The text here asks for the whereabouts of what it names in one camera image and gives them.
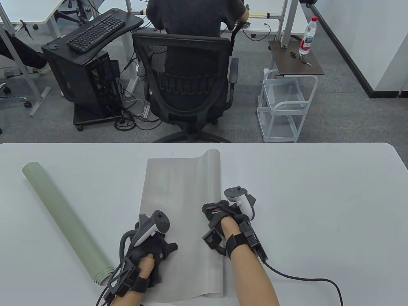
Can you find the person's right hand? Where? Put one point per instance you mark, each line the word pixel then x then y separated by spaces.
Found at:
pixel 229 212

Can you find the person's left hand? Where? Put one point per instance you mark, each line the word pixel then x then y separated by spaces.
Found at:
pixel 153 247

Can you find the grey desk mat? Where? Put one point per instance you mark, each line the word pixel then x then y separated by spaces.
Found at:
pixel 178 191

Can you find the green desk mat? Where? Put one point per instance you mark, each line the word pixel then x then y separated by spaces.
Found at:
pixel 63 216

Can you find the person's right forearm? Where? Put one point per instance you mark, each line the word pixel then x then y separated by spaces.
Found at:
pixel 255 280

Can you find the white desk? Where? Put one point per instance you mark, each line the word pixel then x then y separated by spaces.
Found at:
pixel 32 11
pixel 258 28

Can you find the black computer desk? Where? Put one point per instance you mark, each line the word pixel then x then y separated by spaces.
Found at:
pixel 130 20

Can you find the grey white hand controller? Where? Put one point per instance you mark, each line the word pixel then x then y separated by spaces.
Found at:
pixel 237 194
pixel 161 223

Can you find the black mesh office chair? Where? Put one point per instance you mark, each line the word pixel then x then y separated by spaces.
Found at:
pixel 188 105

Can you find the black rolling computer stand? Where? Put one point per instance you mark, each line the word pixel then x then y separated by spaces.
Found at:
pixel 95 119

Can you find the brown side table top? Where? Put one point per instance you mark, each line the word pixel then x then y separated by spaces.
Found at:
pixel 293 65

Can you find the small key bunch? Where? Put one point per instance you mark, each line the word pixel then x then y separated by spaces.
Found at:
pixel 307 63

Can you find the small black object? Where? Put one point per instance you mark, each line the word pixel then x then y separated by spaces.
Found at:
pixel 293 54

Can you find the black computer tower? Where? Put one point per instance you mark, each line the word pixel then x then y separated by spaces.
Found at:
pixel 70 79

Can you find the silver chair base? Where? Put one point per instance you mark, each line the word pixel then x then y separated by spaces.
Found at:
pixel 27 104

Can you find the clear plastic water bottle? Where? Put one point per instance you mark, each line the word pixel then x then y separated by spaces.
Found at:
pixel 307 38

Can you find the black keyboard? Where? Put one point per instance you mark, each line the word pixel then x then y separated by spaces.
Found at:
pixel 95 32

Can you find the grey foot pedal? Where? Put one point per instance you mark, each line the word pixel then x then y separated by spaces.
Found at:
pixel 10 73

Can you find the black chair base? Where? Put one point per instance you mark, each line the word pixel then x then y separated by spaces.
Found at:
pixel 82 8

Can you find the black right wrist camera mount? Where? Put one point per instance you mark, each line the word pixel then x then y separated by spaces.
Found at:
pixel 237 244

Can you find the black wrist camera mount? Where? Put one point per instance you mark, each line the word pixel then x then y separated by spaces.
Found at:
pixel 237 244
pixel 122 277

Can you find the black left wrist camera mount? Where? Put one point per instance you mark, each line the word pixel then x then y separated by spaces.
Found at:
pixel 122 277

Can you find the silver aluminium frame post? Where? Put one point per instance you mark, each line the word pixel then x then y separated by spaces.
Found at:
pixel 286 38

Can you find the grey metal frame leg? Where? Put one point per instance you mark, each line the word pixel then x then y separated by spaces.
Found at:
pixel 40 101

